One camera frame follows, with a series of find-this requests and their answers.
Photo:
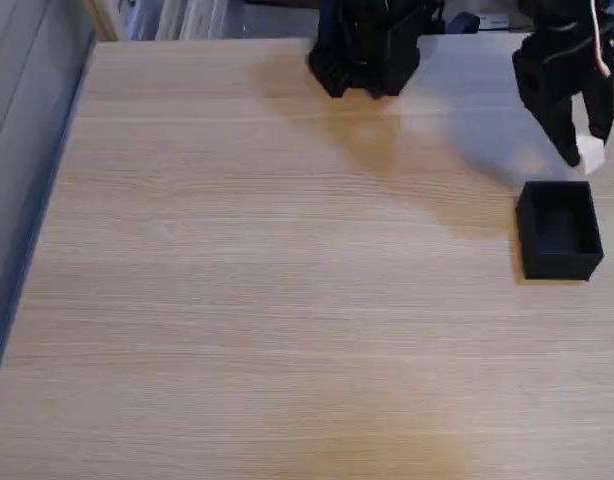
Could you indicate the white block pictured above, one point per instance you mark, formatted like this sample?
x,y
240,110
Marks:
x,y
592,156

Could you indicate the black open box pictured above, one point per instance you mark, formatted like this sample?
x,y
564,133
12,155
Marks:
x,y
559,225

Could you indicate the dark blue object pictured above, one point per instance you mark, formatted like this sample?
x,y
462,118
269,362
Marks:
x,y
462,23

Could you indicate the pale striped curtain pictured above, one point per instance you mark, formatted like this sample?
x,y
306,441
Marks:
x,y
187,20

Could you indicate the light wooden plank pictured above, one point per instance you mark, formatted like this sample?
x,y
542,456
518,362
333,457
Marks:
x,y
103,20

